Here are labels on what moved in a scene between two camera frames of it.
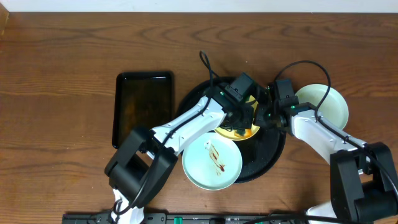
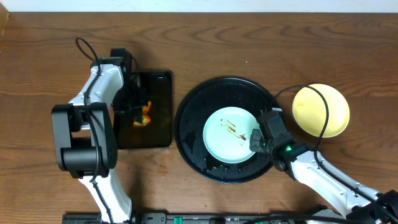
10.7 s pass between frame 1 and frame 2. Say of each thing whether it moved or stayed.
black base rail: stayed
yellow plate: moved
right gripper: moved
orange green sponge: moved
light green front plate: moved
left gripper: moved
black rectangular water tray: stayed
